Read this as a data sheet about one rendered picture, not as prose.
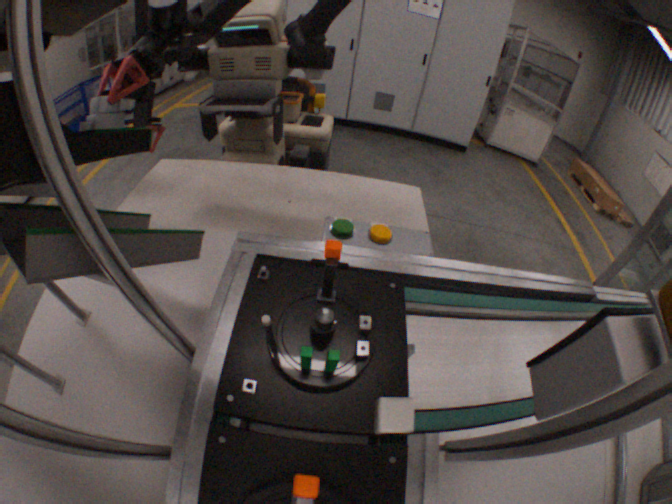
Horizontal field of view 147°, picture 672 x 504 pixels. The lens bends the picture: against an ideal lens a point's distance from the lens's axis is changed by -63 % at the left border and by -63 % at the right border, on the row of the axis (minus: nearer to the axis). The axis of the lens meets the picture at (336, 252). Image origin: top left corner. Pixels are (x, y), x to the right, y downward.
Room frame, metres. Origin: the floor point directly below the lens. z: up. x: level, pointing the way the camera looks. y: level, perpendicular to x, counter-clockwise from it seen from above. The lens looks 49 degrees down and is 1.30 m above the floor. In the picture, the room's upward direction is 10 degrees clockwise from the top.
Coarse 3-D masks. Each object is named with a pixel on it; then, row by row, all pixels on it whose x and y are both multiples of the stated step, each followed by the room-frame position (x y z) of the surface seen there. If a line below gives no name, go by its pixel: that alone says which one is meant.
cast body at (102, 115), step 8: (104, 96) 0.29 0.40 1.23; (96, 104) 0.28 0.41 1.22; (104, 104) 0.29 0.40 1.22; (120, 104) 0.32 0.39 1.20; (96, 112) 0.28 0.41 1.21; (104, 112) 0.29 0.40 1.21; (112, 112) 0.30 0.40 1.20; (120, 112) 0.32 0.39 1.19; (88, 120) 0.27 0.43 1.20; (96, 120) 0.27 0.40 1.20; (104, 120) 0.28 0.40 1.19; (112, 120) 0.30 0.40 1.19; (120, 120) 0.31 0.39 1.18; (80, 128) 0.25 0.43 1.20; (88, 128) 0.26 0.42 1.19; (96, 128) 0.26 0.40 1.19; (104, 128) 0.28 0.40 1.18
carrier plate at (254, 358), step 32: (256, 288) 0.19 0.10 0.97; (288, 288) 0.20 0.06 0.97; (352, 288) 0.22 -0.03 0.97; (384, 288) 0.23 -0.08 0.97; (256, 320) 0.14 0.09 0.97; (384, 320) 0.18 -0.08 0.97; (256, 352) 0.10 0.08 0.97; (384, 352) 0.13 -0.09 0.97; (224, 384) 0.04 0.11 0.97; (288, 384) 0.07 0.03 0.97; (352, 384) 0.08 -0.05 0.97; (384, 384) 0.08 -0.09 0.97; (256, 416) 0.02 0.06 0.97; (288, 416) 0.02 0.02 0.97; (320, 416) 0.03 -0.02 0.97; (352, 416) 0.04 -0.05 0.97
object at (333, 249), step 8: (328, 240) 0.22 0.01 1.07; (328, 248) 0.20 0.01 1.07; (336, 248) 0.20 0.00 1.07; (328, 256) 0.20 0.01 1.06; (336, 256) 0.20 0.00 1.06; (328, 264) 0.18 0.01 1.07; (336, 264) 0.19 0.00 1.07; (328, 272) 0.19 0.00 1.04; (328, 280) 0.19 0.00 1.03; (328, 288) 0.19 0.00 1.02; (328, 296) 0.18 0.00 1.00
